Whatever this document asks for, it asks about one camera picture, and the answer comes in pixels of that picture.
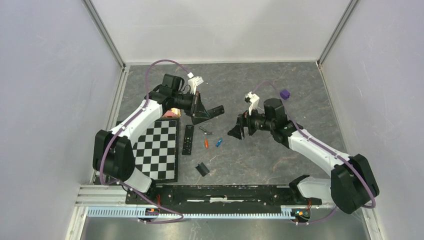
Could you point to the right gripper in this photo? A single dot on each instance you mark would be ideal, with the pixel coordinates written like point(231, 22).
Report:
point(242, 121)

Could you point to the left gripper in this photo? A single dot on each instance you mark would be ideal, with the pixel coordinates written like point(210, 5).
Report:
point(200, 111)

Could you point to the blue AAA battery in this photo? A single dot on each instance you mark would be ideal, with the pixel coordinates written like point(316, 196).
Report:
point(219, 142)

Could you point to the black battery cover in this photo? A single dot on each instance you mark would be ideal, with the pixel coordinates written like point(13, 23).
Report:
point(202, 169)

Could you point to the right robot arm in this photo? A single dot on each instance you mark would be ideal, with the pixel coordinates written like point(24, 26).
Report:
point(351, 184)

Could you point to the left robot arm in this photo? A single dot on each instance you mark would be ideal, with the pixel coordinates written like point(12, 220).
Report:
point(113, 155)

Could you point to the black remote with green button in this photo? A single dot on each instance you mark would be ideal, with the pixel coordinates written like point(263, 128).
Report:
point(188, 140)

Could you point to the red beige small box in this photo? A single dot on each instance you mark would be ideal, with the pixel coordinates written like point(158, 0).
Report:
point(172, 113)

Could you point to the purple cube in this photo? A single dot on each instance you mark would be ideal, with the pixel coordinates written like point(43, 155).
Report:
point(284, 94)

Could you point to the black white checkerboard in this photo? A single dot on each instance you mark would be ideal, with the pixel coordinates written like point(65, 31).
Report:
point(156, 151)

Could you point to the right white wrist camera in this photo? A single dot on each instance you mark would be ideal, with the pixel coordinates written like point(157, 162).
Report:
point(253, 100)

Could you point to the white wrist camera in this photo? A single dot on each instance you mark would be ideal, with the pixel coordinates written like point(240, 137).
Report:
point(193, 82)
point(253, 100)

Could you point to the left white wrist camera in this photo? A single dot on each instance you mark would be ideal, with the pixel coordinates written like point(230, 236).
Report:
point(193, 82)

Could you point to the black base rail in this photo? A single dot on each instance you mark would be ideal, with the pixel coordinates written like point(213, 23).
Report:
point(228, 199)

